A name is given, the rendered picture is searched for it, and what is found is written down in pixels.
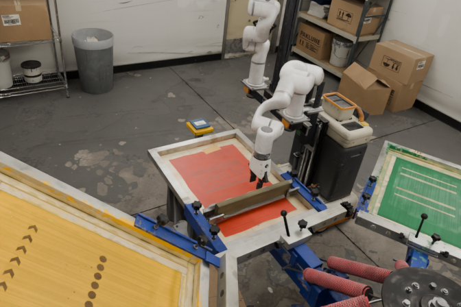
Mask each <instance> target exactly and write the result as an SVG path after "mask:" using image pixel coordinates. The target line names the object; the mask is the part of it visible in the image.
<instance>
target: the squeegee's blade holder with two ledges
mask: <svg viewBox="0 0 461 307"><path fill-rule="evenodd" d="M282 198H285V196H284V195H281V196H278V197H275V198H272V199H269V200H267V201H263V202H261V203H259V204H255V205H253V206H250V207H247V208H244V209H242V210H238V211H236V212H233V213H230V214H227V215H224V216H223V218H224V219H227V218H229V217H233V216H235V215H238V214H241V213H243V212H246V211H249V210H252V209H254V208H258V207H260V206H263V205H266V204H268V203H271V202H273V201H276V200H279V199H282Z"/></svg>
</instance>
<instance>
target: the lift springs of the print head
mask: <svg viewBox="0 0 461 307"><path fill-rule="evenodd" d="M319 259H320V260H321V261H325V262H327V266H328V268H330V269H333V270H336V271H340V272H343V273H347V274H350V275H354V276H357V277H360V278H364V279H367V280H371V281H374V282H378V283H381V284H383V282H384V280H385V279H386V278H387V276H388V275H389V274H390V273H392V272H393V271H391V270H388V269H383V268H380V267H375V266H372V265H367V264H364V263H360V262H355V261H352V260H347V259H343V258H338V257H335V256H330V257H329V258H328V260H325V259H321V258H319ZM394 267H395V269H396V270H397V269H400V268H404V267H409V265H408V264H407V263H406V261H404V260H398V261H396V262H395V264H394ZM287 269H291V270H293V271H297V272H299V273H303V278H304V280H306V281H308V282H311V283H313V284H317V285H319V286H322V287H325V288H328V289H330V290H332V291H336V292H339V293H341V294H344V295H348V296H350V297H353V298H350V299H346V300H343V301H340V302H336V303H333V304H329V305H326V306H321V307H371V304H374V303H377V302H381V297H379V296H376V295H373V289H372V288H371V287H370V286H368V285H365V284H361V283H359V282H354V281H352V280H348V279H345V278H341V277H338V276H336V275H332V274H329V273H325V272H323V271H319V270H316V269H312V268H309V267H308V268H306V269H305V270H304V271H299V270H297V269H293V268H291V267H287ZM373 297H374V298H377V299H376V300H372V301H371V299H372V298H373Z"/></svg>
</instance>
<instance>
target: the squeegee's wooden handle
mask: <svg viewBox="0 0 461 307"><path fill-rule="evenodd" d="M289 186H290V182H289V181H288V180H285V181H282V182H279V183H276V184H273V185H270V186H266V187H264V188H260V189H258V190H255V191H252V192H249V193H246V194H243V195H240V196H237V197H234V198H231V199H227V200H225V201H221V202H219V203H216V204H215V212H214V216H217V215H219V214H223V213H224V215H227V214H230V213H233V212H236V211H238V210H242V209H244V208H247V207H250V206H253V205H255V204H259V203H261V202H263V201H267V200H269V199H272V198H275V197H278V196H281V195H285V194H286V191H288V190H289ZM224 215H223V216H224Z"/></svg>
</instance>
